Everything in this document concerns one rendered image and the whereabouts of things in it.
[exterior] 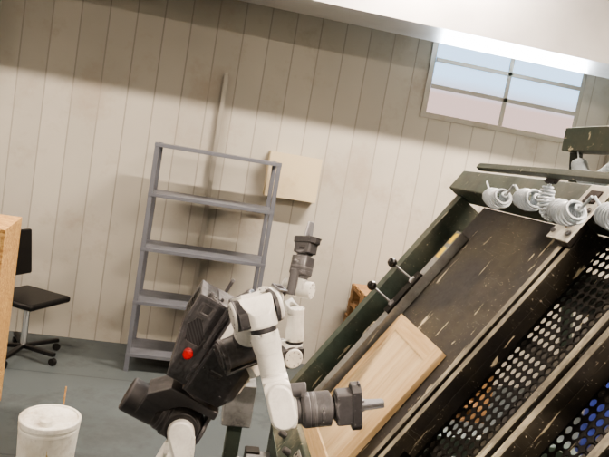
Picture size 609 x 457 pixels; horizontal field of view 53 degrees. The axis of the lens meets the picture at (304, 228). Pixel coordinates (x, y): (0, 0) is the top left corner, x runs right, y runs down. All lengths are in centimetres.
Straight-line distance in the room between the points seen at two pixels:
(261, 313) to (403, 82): 435
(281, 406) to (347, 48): 439
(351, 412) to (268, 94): 413
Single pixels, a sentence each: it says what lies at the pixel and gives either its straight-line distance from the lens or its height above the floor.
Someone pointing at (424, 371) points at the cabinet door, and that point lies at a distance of 196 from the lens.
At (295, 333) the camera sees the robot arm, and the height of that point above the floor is 123.
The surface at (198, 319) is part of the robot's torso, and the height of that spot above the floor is 134.
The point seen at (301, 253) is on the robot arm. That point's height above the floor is 152.
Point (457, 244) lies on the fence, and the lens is 241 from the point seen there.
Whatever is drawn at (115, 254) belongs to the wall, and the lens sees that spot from 554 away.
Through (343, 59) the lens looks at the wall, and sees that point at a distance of 556.
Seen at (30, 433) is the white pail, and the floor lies 34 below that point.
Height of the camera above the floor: 188
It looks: 6 degrees down
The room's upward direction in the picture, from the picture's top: 10 degrees clockwise
